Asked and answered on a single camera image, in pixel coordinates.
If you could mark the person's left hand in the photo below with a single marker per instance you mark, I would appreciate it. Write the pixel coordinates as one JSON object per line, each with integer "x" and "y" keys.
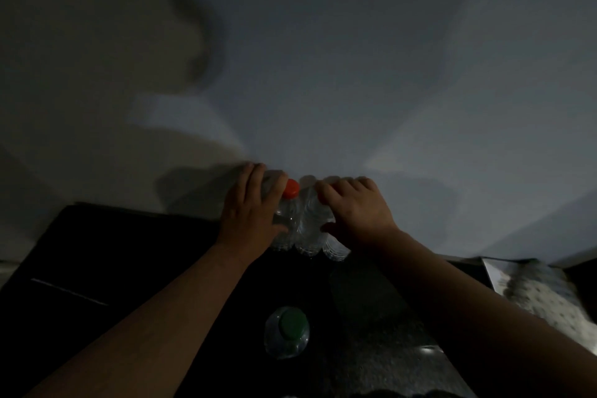
{"x": 247, "y": 225}

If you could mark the person's right hand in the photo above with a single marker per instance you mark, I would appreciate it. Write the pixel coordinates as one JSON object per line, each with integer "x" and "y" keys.
{"x": 364, "y": 216}

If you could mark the red cap water bottle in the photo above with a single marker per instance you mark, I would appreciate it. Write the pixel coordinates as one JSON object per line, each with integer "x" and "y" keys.
{"x": 310, "y": 225}
{"x": 291, "y": 188}
{"x": 338, "y": 250}
{"x": 270, "y": 181}

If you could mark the green cap water bottle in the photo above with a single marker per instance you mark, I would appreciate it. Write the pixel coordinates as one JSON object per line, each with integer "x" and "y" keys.
{"x": 287, "y": 332}

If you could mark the person's right forearm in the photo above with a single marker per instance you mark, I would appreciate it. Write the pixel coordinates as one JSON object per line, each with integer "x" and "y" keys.
{"x": 489, "y": 318}

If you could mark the person's left forearm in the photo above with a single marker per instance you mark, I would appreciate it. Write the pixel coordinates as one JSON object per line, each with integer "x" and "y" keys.
{"x": 140, "y": 327}

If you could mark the black glossy table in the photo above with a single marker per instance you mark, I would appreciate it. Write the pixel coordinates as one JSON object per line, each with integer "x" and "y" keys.
{"x": 116, "y": 248}

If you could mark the white printed paper sheet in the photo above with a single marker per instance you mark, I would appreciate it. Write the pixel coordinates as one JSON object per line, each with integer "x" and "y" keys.
{"x": 496, "y": 276}

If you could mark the grey folded towel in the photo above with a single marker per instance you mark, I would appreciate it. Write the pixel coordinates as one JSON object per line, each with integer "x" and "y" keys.
{"x": 550, "y": 299}

